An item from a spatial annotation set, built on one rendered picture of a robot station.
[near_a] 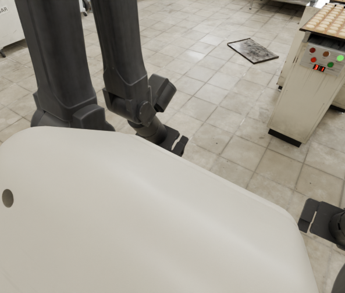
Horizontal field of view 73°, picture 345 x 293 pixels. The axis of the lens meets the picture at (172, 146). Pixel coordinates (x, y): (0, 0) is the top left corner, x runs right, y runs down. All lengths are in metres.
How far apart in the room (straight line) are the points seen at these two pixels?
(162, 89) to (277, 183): 1.55
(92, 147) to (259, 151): 1.98
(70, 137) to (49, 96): 0.17
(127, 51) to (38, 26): 0.13
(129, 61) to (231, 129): 1.89
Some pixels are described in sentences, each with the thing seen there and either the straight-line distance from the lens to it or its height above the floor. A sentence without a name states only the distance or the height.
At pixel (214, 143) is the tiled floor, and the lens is 2.06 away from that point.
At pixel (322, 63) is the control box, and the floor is 0.75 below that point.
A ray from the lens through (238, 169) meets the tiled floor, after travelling 1.92.
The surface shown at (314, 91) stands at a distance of 1.93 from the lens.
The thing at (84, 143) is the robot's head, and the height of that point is 1.38.
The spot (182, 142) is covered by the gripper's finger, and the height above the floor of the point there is 1.06.
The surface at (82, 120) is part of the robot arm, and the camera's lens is 0.32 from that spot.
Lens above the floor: 1.49
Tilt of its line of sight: 48 degrees down
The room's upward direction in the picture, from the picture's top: straight up
